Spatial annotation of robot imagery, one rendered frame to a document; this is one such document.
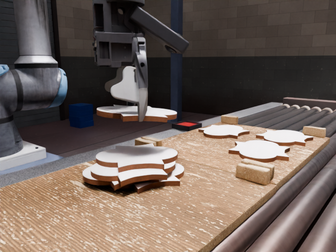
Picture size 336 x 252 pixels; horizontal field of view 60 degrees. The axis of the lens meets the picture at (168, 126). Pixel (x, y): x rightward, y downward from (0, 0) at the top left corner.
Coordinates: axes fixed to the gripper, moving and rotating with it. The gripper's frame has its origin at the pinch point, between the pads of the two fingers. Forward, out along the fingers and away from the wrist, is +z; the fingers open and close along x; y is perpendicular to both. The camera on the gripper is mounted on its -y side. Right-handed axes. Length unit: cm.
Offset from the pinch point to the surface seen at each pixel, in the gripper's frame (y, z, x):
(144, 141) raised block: -3.6, 8.9, -11.0
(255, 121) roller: -55, 13, -42
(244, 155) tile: -23.0, 10.5, 0.7
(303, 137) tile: -45.9, 10.4, -7.7
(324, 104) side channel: -107, 12, -62
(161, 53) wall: -187, -27, -631
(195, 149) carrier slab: -16.0, 11.5, -9.7
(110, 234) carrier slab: 7.8, 11.4, 20.2
